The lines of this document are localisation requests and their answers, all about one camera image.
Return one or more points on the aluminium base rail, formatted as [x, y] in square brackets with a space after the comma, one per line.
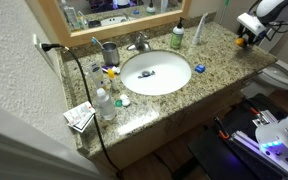
[250, 140]

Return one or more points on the purple white toothpaste tube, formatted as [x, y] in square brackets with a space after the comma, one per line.
[112, 69]

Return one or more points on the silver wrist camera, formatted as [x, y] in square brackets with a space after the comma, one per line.
[250, 23]

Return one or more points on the small blue case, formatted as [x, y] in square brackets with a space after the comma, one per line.
[200, 68]

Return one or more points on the black robot cart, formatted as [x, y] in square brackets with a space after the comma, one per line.
[224, 156]

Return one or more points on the white lotion tube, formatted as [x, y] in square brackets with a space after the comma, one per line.
[96, 75]

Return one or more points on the white tube with blue print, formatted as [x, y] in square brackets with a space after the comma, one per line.
[199, 31]

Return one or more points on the black clamp with orange tips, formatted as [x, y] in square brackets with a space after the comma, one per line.
[254, 111]
[222, 130]

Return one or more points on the wooden vanity cabinet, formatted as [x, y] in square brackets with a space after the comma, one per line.
[170, 130]

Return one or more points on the white toilet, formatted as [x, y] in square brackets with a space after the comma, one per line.
[280, 76]

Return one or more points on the white wall outlet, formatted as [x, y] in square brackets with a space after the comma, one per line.
[44, 55]

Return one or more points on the wooden framed mirror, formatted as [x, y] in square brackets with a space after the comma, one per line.
[117, 31]

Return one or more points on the green soap pump bottle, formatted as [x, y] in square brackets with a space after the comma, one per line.
[176, 38]

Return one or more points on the blue white toothbrush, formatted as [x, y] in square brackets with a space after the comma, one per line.
[96, 41]

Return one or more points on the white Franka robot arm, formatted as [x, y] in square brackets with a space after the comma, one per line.
[284, 140]

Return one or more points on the chrome faucet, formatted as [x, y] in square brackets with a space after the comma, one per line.
[141, 43]

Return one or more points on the metal sink drain stopper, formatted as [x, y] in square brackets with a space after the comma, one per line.
[146, 74]

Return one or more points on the clear plastic bottle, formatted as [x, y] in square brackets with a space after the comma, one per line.
[106, 106]

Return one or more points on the white oval sink basin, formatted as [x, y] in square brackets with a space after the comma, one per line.
[164, 76]

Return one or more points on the green white contact lens case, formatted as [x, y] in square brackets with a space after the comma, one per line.
[123, 100]

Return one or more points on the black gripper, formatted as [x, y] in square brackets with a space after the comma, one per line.
[253, 37]

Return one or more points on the metal cup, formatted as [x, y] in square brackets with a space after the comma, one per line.
[110, 55]

